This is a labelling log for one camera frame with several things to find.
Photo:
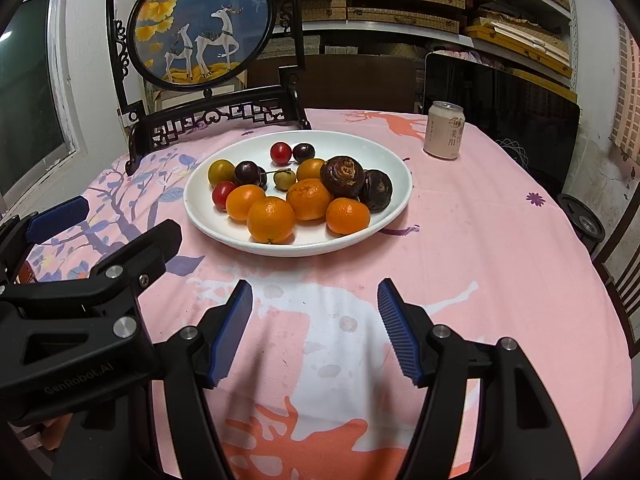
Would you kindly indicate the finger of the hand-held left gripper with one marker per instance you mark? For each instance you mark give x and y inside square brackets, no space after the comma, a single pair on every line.
[55,217]
[130,260]

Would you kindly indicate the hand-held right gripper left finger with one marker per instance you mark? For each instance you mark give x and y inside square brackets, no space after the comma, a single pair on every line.
[235,330]

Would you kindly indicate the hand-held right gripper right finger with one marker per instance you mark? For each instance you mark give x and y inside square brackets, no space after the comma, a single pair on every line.
[397,330]

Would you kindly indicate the red cherry tomato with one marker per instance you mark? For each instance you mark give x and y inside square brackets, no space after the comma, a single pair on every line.
[280,153]
[222,195]

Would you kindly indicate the small orange mandarin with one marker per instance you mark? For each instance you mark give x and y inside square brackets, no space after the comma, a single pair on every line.
[308,199]
[311,170]
[245,202]
[348,215]
[270,220]

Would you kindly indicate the yellow cherry tomato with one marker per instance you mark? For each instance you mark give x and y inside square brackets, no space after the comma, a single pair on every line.
[221,171]

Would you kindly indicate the dark brown water chestnut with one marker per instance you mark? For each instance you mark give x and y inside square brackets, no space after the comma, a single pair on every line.
[342,176]
[377,191]

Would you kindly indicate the dark red cherry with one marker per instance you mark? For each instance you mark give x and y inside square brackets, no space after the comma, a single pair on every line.
[303,152]
[246,172]

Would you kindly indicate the tan longan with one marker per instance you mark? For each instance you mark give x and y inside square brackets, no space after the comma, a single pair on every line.
[284,179]

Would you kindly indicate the white oval plate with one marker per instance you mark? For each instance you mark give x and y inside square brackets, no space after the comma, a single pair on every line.
[360,155]

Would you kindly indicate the white framed window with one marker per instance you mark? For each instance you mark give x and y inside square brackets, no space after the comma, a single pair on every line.
[30,85]

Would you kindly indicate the pale pink beverage can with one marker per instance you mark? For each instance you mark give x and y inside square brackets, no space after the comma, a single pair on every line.
[445,132]

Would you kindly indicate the black round device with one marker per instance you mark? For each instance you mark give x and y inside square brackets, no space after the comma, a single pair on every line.
[582,220]

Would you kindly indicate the dark wooden chair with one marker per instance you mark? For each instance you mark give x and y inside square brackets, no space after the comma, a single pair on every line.
[625,285]

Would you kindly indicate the round deer screen black stand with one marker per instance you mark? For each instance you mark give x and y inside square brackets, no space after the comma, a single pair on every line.
[200,25]

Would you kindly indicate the brown wooden board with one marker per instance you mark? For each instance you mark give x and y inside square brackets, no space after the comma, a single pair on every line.
[350,80]

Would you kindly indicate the black monitor screen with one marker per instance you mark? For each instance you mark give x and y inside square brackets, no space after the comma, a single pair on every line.
[520,105]

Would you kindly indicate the white wall shelf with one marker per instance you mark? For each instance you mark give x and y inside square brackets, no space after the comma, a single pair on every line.
[390,31]

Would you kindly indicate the woven bamboo wall mat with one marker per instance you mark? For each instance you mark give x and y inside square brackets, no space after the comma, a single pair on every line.
[627,95]

